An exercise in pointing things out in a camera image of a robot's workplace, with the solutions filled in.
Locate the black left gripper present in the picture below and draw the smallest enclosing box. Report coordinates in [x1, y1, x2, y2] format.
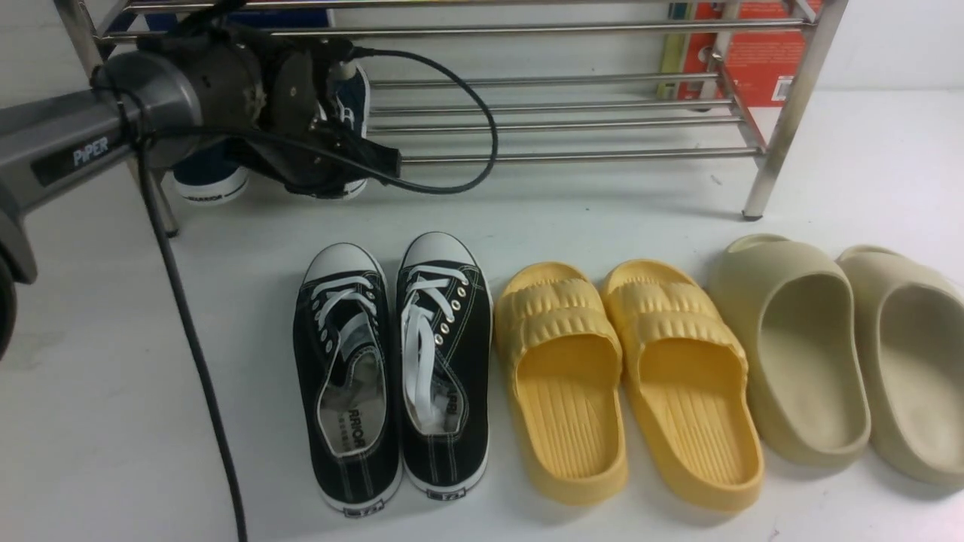
[140, 26, 401, 198]

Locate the navy slip-on shoe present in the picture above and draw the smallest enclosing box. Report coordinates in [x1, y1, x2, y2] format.
[171, 141, 249, 206]
[275, 55, 371, 199]

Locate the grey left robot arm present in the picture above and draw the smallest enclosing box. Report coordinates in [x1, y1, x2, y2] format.
[1, 23, 401, 347]

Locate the stainless steel shoe rack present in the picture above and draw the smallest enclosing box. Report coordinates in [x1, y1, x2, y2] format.
[53, 1, 848, 222]

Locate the blue box behind rack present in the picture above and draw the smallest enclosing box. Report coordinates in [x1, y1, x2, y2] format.
[145, 9, 335, 32]

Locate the red box behind rack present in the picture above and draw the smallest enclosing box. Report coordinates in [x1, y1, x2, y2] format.
[660, 1, 805, 108]

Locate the right black canvas sneaker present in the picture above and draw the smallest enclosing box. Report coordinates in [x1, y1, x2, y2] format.
[395, 231, 493, 502]

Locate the black canvas sneaker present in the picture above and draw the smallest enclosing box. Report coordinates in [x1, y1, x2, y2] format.
[292, 242, 403, 519]
[395, 231, 493, 502]

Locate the left black canvas sneaker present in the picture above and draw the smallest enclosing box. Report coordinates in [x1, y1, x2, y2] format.
[292, 242, 403, 519]

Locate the left yellow slide slipper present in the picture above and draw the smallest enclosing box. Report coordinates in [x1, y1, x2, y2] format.
[493, 262, 629, 507]

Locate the yellow slide slipper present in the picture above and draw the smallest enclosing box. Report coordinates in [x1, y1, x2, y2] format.
[600, 260, 764, 513]
[493, 262, 629, 507]

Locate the right yellow slide slipper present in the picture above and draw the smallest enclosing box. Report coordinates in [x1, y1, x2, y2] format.
[600, 260, 764, 513]

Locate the left beige foam slipper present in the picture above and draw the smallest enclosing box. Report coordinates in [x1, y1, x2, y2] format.
[708, 233, 871, 470]

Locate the beige foam slipper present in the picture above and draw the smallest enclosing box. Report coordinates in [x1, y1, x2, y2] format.
[708, 233, 871, 470]
[837, 245, 963, 489]

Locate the right beige foam slipper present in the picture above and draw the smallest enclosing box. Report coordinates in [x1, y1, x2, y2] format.
[837, 245, 963, 489]

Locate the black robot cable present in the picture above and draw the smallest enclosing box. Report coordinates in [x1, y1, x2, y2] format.
[90, 0, 499, 542]

